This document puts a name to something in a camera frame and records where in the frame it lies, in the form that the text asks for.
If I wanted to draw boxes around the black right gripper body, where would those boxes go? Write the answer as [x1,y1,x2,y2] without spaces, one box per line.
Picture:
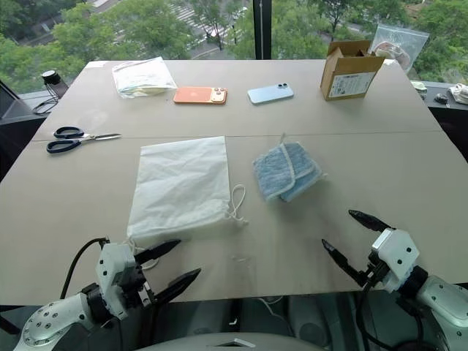
[363,252,389,290]

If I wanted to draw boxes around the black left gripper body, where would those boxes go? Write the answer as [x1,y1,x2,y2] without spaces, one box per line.
[118,260,156,312]

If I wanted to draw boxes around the brown cardboard box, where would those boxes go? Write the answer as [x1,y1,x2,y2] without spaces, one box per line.
[320,39,387,102]

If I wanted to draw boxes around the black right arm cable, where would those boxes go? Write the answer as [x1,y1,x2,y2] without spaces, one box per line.
[356,283,425,351]

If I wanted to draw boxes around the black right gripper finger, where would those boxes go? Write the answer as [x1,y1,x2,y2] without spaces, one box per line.
[321,238,368,288]
[348,209,397,233]

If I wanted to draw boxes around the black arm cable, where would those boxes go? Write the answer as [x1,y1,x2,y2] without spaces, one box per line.
[60,237,110,301]
[356,283,425,351]

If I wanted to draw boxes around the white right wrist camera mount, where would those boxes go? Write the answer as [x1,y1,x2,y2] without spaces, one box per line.
[369,228,421,293]

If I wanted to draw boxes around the clear zip bag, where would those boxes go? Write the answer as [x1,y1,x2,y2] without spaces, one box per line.
[367,23,430,72]

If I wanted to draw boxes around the thin white cable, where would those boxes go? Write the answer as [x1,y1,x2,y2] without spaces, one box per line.
[254,294,284,316]

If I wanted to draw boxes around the black side table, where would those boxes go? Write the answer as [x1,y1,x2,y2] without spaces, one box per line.
[0,78,71,127]

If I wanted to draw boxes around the white drawstring bag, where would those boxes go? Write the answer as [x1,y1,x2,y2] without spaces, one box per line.
[126,135,250,250]

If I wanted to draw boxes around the thin black cable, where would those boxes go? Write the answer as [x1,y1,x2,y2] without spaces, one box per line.
[31,95,59,116]

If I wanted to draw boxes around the grey robot torso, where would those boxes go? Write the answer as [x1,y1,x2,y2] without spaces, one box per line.
[145,330,312,351]

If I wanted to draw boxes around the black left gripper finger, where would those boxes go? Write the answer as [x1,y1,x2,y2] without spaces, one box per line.
[150,268,203,305]
[134,239,182,265]

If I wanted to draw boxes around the light blue smartphone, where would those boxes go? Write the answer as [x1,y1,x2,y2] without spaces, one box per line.
[246,82,295,107]

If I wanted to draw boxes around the black window frame post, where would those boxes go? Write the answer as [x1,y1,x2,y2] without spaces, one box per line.
[254,0,273,60]

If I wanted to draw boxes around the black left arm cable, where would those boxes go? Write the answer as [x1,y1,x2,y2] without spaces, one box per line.
[60,237,110,301]

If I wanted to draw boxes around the white crumpled cloth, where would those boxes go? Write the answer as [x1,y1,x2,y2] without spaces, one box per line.
[447,83,468,104]

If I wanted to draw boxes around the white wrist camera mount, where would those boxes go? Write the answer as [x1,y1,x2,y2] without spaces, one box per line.
[95,243,137,317]
[369,228,421,293]

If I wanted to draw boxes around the orange smartphone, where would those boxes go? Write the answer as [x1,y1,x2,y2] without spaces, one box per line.
[173,86,229,106]

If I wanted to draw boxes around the blue cloth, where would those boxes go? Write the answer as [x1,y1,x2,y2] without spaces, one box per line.
[252,132,329,203]

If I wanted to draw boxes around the clear bag with papers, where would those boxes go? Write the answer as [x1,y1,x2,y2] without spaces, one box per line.
[111,56,178,99]

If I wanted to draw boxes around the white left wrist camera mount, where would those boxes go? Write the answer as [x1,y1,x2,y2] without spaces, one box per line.
[95,243,137,317]

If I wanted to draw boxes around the black round device on stand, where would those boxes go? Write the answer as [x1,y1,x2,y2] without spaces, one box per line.
[40,69,61,98]

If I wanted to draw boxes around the black scissors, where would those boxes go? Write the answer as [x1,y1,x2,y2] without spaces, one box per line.
[45,126,122,154]

